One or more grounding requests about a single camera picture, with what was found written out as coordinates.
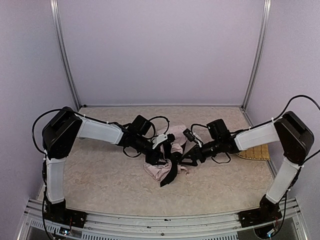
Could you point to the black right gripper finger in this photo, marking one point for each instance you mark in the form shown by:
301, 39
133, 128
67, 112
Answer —
191, 163
188, 157

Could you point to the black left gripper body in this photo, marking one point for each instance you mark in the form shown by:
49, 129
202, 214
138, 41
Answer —
153, 155

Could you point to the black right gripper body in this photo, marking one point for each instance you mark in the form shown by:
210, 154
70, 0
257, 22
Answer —
194, 154

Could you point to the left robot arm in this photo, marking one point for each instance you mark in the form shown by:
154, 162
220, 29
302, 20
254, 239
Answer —
60, 133

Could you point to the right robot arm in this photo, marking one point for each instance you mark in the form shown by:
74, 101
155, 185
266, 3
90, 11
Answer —
295, 137

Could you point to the woven bamboo tray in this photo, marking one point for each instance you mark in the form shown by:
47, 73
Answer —
257, 153

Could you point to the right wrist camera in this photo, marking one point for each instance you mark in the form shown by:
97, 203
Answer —
192, 137

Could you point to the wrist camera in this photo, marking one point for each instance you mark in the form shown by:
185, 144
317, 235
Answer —
192, 137
161, 139

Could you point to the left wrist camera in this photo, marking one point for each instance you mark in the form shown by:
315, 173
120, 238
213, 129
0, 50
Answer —
161, 139

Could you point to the aluminium front rail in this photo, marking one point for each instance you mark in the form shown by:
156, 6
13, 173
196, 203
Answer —
230, 225

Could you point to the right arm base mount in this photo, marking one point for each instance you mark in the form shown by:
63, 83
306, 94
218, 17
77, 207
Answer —
260, 215

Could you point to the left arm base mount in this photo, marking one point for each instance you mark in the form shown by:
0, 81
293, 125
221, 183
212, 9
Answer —
65, 216

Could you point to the right aluminium frame post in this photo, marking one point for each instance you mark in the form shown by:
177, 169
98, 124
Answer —
258, 53

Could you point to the aluminium frame post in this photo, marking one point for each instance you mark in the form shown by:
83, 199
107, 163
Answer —
258, 53
54, 5

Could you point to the left aluminium frame post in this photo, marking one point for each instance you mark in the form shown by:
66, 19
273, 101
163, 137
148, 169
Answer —
54, 5

